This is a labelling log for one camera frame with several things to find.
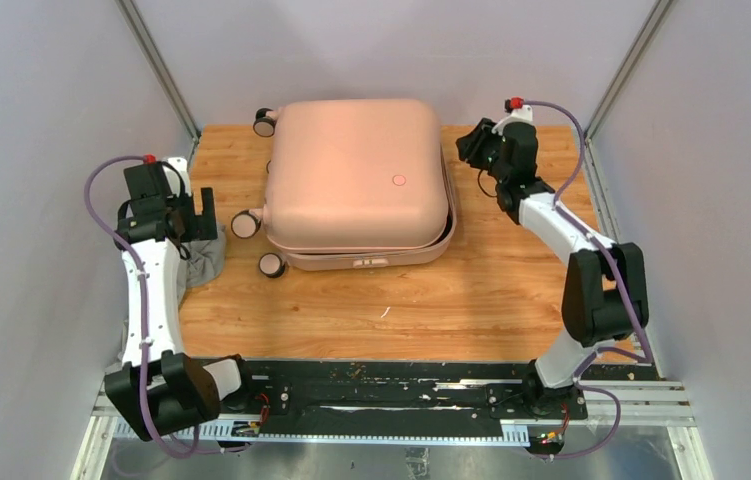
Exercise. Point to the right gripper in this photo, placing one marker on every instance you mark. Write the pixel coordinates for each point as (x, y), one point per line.
(471, 146)

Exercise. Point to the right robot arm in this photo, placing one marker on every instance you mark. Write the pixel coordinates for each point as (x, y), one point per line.
(604, 298)

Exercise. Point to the aluminium frame rails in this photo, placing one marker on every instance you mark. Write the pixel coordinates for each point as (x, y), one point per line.
(612, 406)

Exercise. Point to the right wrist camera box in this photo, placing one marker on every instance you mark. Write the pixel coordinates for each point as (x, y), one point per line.
(520, 115)

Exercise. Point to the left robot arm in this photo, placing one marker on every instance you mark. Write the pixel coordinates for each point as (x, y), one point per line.
(159, 389)

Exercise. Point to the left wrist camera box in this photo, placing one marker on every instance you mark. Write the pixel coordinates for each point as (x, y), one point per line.
(176, 170)

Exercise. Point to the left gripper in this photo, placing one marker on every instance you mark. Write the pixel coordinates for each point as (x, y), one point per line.
(199, 227)

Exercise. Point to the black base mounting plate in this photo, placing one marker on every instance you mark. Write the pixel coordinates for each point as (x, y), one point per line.
(366, 398)

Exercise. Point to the grey cloth garment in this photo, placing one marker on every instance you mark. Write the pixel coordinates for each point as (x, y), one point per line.
(206, 262)

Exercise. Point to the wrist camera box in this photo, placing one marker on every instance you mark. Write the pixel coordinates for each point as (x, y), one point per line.
(176, 170)
(520, 115)

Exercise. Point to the pink suitcase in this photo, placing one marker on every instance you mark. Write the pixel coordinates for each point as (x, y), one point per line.
(352, 184)

